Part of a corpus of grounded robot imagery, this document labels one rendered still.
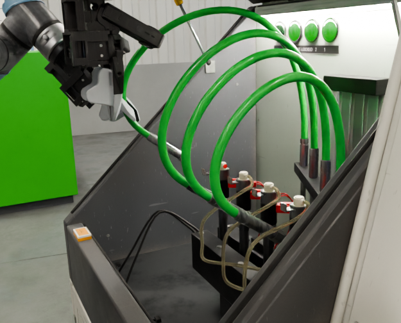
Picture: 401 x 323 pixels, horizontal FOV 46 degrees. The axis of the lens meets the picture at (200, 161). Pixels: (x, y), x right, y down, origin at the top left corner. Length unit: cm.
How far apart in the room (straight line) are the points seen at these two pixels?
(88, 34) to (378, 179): 48
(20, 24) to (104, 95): 31
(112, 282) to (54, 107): 326
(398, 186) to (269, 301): 21
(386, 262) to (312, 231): 9
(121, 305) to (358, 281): 39
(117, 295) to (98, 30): 45
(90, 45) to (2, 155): 335
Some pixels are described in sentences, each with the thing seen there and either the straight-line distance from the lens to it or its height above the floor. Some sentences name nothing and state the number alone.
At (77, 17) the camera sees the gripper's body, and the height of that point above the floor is 141.
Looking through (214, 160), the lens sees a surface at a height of 122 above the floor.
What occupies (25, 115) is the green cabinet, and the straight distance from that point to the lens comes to 406.
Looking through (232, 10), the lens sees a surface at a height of 142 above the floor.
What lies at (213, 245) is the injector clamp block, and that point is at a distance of 94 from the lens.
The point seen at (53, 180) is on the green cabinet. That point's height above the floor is 24.
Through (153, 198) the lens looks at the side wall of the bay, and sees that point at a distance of 123.
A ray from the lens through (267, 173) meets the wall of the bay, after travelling 131.
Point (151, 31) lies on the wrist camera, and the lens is 83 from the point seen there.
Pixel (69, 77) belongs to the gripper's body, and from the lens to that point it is 99.
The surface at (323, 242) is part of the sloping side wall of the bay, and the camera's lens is 63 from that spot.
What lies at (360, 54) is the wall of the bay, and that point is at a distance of 101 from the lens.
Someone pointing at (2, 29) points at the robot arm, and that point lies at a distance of 107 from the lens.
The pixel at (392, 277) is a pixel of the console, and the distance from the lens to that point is 61.
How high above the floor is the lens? 138
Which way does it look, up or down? 15 degrees down
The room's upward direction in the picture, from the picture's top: 2 degrees counter-clockwise
